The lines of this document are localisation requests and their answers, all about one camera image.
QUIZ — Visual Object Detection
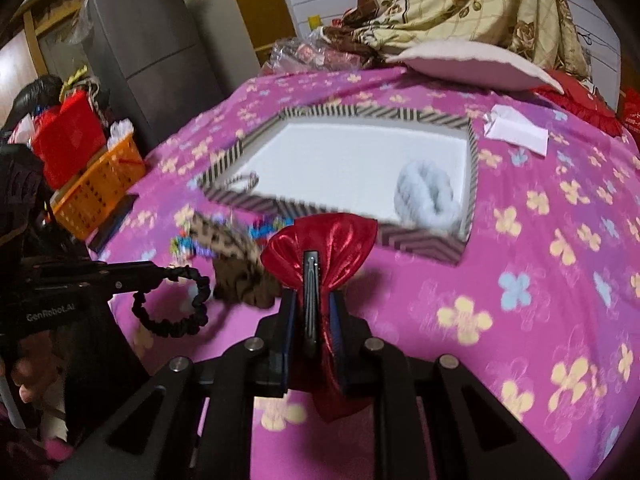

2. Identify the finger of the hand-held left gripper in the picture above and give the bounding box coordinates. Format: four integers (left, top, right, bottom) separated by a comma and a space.
97, 260, 176, 292

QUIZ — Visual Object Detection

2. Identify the red bag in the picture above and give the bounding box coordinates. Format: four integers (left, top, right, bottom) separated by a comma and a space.
30, 91, 108, 191

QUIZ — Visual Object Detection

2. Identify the striped hair band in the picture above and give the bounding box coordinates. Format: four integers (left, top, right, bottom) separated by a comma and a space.
227, 172, 261, 196

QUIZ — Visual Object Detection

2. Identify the red shiny bow hair clip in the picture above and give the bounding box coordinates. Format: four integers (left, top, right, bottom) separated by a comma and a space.
260, 213, 379, 423

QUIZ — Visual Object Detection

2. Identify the white tissue paper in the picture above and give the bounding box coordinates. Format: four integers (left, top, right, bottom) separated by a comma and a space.
482, 106, 549, 155

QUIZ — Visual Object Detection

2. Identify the clear plastic bag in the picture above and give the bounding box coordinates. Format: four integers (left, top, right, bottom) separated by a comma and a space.
262, 27, 381, 73

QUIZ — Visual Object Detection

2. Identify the light blue scrunchie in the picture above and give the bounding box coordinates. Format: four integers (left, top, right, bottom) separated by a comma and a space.
393, 160, 463, 233

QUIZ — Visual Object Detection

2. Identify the striped cardboard box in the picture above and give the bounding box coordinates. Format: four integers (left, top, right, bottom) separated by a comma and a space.
197, 105, 480, 265

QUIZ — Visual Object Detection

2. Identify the brown leopard ribbon scrunchie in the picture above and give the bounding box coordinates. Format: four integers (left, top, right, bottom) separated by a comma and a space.
187, 210, 283, 308

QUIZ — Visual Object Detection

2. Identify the multicolour flower bead bracelet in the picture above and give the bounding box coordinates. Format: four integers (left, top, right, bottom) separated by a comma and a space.
247, 217, 294, 242

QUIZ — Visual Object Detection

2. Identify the white plastic bag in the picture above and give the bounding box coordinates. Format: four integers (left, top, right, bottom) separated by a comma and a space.
109, 120, 136, 143

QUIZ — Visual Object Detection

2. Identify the red frilled cushion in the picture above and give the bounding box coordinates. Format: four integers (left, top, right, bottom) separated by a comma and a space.
532, 70, 636, 133

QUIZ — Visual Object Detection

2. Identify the person's left hand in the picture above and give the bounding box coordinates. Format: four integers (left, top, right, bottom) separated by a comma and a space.
0, 330, 68, 441

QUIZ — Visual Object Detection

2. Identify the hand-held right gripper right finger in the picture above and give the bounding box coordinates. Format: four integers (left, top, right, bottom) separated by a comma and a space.
330, 290, 571, 480

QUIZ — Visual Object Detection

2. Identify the pink floral bedsheet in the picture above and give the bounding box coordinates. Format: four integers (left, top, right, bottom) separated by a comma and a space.
87, 67, 640, 480

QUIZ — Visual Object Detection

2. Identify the cream floral quilt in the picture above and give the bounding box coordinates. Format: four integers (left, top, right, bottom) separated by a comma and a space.
320, 0, 601, 73

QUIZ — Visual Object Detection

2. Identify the pink pillow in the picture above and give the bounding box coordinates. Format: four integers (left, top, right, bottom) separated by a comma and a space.
387, 39, 565, 96

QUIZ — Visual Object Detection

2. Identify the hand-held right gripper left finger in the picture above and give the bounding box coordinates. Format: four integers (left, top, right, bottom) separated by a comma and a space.
50, 289, 301, 480

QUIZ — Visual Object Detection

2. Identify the orange plastic basket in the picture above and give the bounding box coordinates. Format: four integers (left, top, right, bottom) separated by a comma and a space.
50, 132, 147, 241

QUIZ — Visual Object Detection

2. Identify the grey refrigerator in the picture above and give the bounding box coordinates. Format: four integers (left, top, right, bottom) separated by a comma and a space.
85, 0, 261, 156

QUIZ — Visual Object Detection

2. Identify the red box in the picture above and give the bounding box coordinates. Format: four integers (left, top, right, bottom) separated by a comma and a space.
620, 87, 640, 136

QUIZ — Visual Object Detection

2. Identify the black scrunchie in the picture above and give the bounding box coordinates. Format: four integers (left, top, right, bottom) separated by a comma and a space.
132, 266, 212, 337

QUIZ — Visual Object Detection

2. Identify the brown wooden door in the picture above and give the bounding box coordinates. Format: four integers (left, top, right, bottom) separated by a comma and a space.
237, 0, 297, 66

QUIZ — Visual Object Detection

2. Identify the black leather bag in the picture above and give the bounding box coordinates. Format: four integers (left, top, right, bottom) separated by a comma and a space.
0, 74, 63, 128

